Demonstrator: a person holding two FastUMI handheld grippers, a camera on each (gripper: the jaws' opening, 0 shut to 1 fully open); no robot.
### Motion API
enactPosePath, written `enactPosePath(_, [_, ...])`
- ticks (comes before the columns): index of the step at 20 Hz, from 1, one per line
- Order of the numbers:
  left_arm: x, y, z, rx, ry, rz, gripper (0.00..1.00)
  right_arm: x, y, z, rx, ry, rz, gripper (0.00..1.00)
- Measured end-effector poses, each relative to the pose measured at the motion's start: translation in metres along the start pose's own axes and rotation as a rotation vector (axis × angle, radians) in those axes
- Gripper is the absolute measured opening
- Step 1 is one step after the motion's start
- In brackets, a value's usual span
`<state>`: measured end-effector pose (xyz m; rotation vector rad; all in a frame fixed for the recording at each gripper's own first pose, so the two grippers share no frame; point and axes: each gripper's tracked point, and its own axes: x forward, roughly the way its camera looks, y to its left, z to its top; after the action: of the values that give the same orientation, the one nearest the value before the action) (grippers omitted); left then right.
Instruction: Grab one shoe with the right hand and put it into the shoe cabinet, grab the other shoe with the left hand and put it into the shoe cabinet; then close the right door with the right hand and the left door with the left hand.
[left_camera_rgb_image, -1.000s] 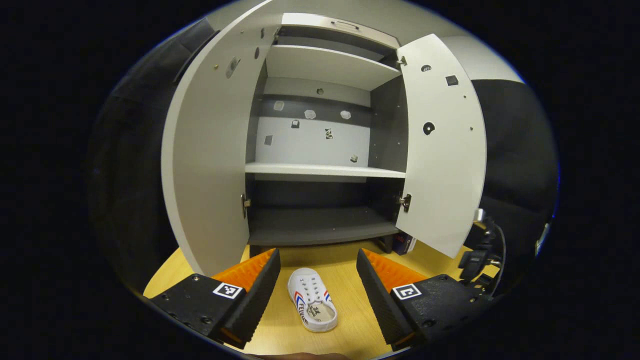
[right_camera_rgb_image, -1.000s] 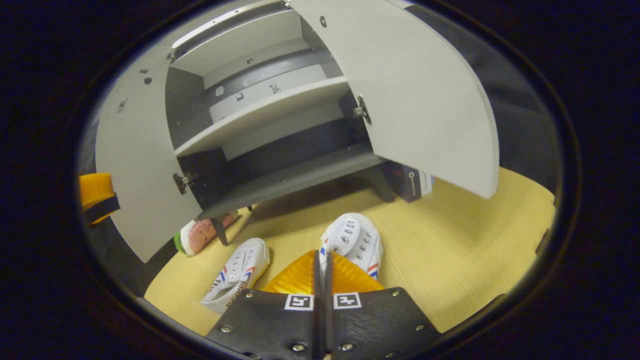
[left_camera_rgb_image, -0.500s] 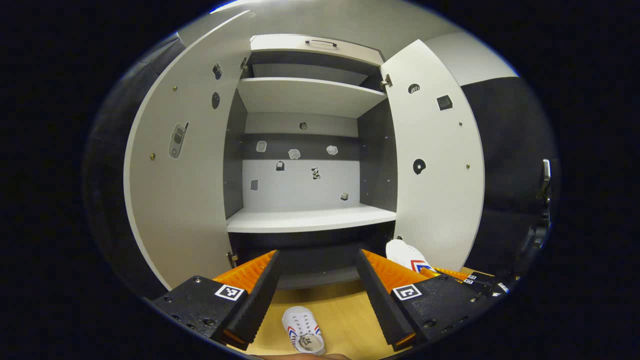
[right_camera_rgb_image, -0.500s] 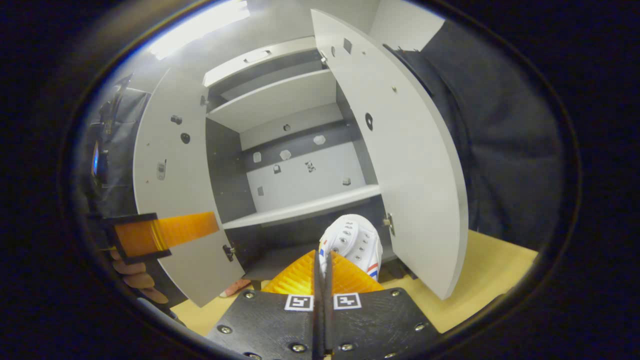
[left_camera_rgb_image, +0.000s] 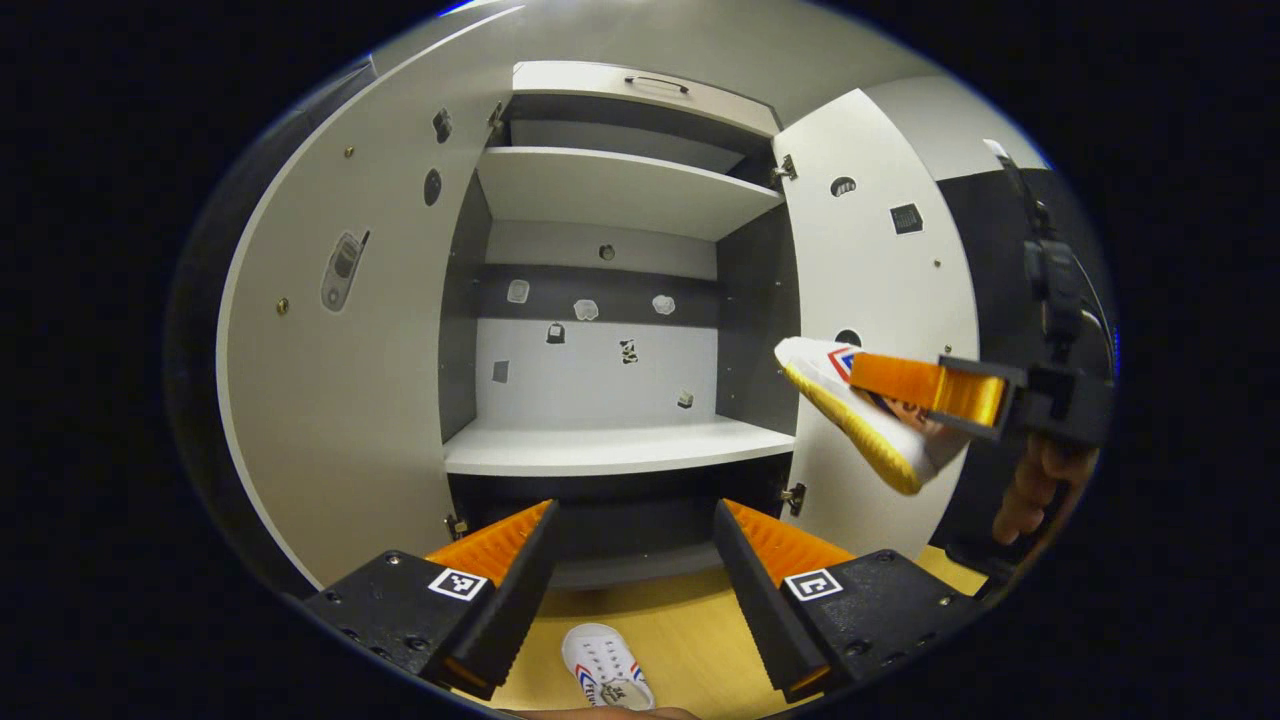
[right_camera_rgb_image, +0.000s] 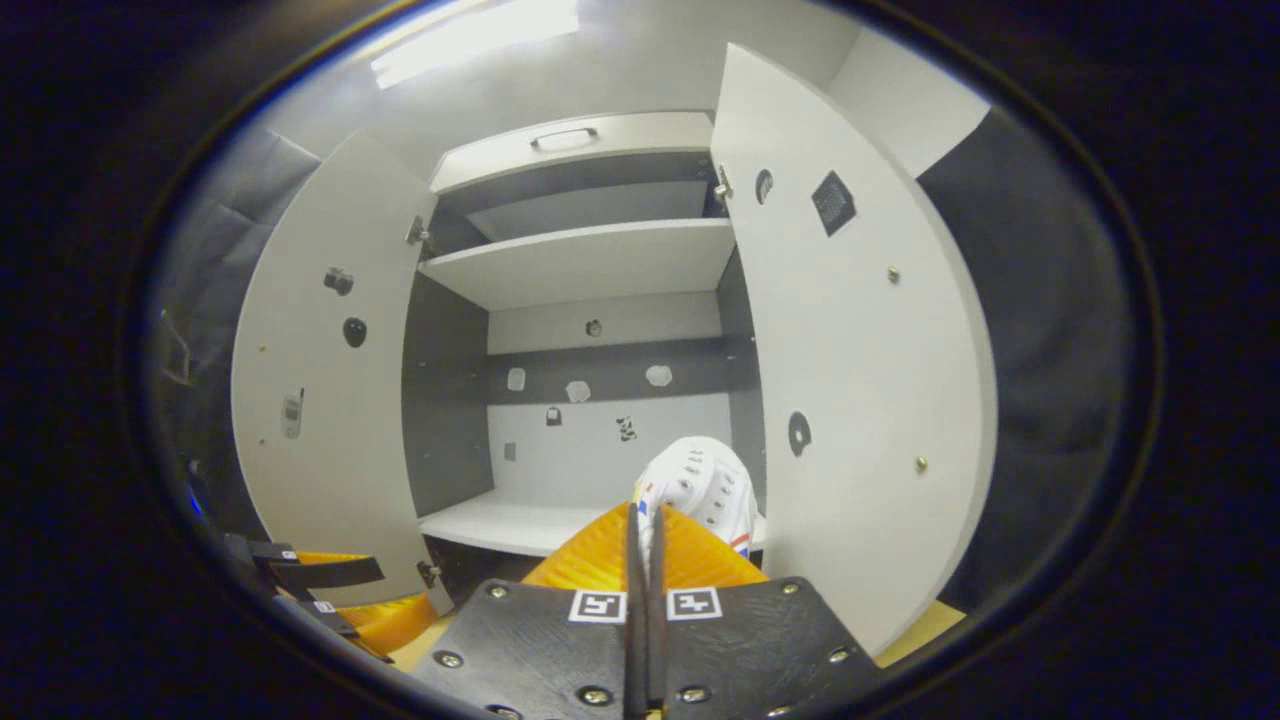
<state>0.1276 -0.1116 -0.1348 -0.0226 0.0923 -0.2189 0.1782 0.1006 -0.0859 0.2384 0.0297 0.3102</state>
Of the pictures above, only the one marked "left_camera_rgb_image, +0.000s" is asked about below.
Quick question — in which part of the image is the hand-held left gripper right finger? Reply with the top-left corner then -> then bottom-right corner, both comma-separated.
712,497 -> 986,704

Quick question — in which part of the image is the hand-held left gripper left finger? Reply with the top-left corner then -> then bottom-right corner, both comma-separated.
300,498 -> 563,701

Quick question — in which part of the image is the white canvas shoe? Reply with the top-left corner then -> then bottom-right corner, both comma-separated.
775,337 -> 971,497
560,623 -> 657,712

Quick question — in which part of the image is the white door with headphone sticker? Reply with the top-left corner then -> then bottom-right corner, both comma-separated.
775,88 -> 981,561

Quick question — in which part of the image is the white shoe cabinet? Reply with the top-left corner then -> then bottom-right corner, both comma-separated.
215,55 -> 983,593

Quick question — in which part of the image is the white door with camera sticker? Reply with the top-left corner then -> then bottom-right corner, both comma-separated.
215,60 -> 513,591

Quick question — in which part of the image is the white cabinet drawer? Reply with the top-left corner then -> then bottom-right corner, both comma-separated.
512,60 -> 783,139

